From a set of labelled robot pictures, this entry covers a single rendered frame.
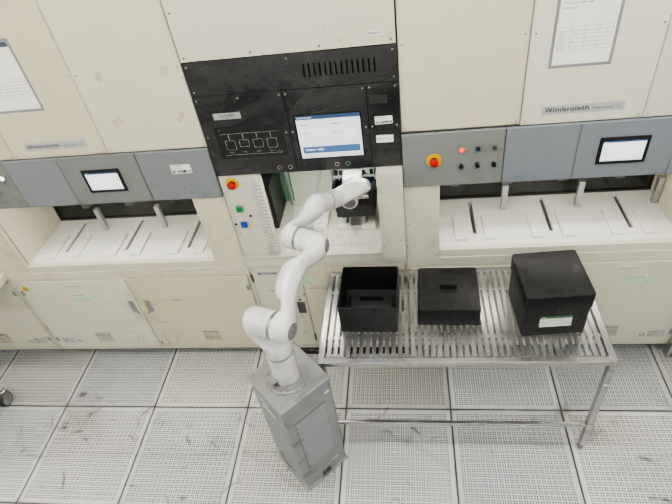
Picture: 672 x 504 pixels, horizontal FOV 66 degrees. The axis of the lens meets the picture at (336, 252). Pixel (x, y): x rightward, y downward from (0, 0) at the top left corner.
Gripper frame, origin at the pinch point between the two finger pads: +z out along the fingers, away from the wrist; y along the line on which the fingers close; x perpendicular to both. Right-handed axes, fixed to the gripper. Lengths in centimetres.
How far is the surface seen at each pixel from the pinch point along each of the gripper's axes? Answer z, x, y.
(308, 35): -30, 80, -8
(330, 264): -30, -42, -15
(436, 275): -47, -35, 41
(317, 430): -108, -77, -18
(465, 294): -61, -35, 54
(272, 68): -30, 68, -24
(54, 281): -30, -49, -183
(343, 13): -30, 87, 7
